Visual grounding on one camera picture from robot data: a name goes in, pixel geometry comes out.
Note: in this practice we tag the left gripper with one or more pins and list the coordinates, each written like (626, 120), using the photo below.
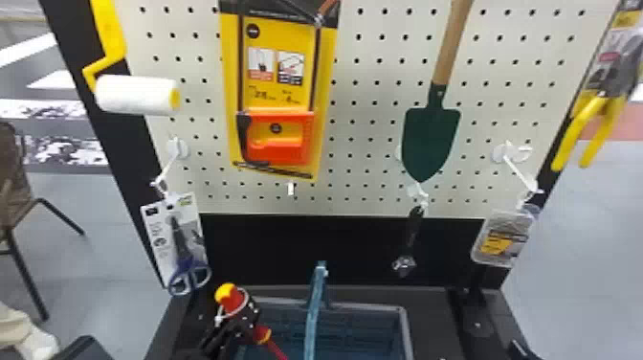
(223, 344)

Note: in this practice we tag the blue basket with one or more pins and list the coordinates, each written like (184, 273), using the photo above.
(315, 321)

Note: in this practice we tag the blue scissors on card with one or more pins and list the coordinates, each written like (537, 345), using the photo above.
(177, 236)

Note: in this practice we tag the black wrench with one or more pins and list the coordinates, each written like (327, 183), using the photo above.
(413, 236)

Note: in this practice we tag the brown chair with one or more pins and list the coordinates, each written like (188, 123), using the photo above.
(15, 201)

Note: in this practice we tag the hacksaw on yellow card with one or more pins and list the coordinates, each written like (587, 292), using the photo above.
(279, 90)

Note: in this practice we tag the yellow white paint roller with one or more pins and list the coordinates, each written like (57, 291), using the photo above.
(134, 94)

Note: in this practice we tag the white pegboard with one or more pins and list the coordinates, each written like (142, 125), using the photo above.
(382, 105)

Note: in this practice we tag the clear packet yellow label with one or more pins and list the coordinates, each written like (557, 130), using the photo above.
(502, 241)

